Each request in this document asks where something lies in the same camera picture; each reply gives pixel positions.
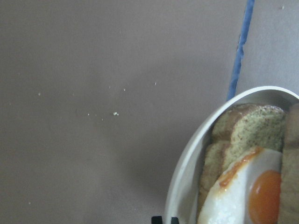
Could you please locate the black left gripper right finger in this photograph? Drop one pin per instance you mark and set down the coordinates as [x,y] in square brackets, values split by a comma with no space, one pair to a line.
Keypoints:
[173,220]

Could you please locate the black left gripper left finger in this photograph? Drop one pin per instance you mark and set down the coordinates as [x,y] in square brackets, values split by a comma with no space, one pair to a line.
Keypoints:
[156,220]

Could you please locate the white round plate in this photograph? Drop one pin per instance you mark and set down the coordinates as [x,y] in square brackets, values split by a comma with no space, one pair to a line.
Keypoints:
[182,197]

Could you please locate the fried egg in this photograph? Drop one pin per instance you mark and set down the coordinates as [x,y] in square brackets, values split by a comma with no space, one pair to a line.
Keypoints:
[247,192]

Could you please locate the bottom bread slice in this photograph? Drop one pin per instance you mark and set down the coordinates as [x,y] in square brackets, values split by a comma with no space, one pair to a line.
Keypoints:
[235,132]

